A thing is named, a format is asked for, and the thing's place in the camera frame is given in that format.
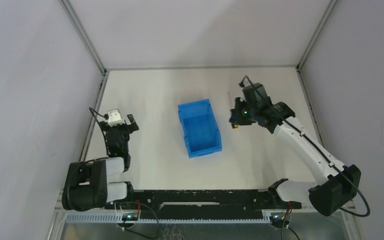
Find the black cable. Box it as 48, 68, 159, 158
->
88, 106, 111, 157
239, 75, 371, 218

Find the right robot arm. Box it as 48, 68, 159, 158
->
229, 83, 363, 217

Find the left small circuit board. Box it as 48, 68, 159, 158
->
122, 213, 139, 222

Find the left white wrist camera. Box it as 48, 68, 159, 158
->
107, 109, 126, 127

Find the left black cable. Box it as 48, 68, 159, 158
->
88, 106, 111, 157

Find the white slotted cable duct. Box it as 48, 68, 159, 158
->
65, 211, 272, 224

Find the black yellow screwdriver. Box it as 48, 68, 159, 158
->
229, 100, 238, 129

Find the blue plastic storage bin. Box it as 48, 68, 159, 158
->
177, 98, 222, 158

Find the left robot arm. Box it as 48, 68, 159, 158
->
61, 112, 139, 212

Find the small circuit board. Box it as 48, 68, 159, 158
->
270, 215, 290, 229
122, 213, 139, 222

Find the right black cable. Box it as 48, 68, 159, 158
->
239, 75, 371, 218

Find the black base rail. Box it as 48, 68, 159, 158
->
104, 189, 302, 219

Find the right small circuit board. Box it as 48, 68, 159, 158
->
270, 215, 290, 229

